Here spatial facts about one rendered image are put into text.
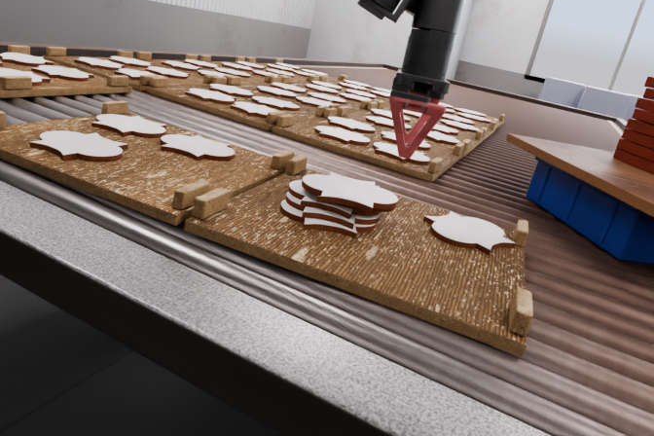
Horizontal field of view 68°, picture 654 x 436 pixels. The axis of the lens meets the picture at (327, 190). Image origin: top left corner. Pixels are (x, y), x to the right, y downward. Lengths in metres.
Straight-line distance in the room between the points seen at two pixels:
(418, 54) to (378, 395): 0.39
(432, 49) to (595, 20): 5.43
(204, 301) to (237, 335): 0.06
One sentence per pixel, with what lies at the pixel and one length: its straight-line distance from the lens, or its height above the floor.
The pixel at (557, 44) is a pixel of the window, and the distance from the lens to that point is 6.01.
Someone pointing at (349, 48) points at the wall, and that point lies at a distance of 5.83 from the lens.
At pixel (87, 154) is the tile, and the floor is 0.95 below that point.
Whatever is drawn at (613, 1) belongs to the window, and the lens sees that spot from 6.05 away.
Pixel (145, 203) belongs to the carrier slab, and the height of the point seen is 0.93.
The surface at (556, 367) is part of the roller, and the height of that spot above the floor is 0.91.
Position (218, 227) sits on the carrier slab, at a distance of 0.62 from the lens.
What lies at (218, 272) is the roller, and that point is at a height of 0.91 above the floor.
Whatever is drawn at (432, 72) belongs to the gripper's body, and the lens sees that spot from 0.63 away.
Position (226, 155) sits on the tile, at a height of 0.95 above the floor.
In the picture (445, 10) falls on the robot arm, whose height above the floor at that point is 1.24.
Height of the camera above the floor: 1.19
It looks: 18 degrees down
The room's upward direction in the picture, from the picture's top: 12 degrees clockwise
